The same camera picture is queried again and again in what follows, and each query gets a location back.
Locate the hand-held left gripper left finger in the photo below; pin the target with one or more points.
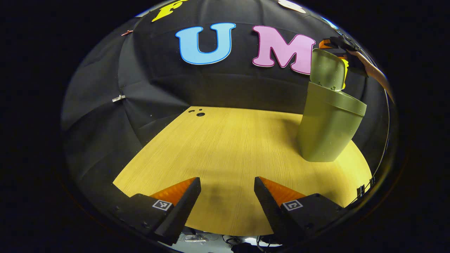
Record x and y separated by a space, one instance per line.
186 203

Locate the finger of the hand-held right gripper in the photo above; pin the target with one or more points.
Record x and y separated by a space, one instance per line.
342 47

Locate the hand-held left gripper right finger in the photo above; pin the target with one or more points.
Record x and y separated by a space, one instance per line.
269 207

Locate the pale green desktop garbage bin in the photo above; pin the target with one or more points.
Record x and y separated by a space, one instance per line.
327 126

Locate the black table clamp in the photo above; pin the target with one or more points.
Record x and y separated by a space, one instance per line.
361 190

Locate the black backdrop cloth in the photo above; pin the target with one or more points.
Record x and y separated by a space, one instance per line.
218 84

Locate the silver clip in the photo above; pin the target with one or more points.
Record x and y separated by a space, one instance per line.
118 98

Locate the copper clip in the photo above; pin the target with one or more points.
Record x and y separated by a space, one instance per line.
127 33

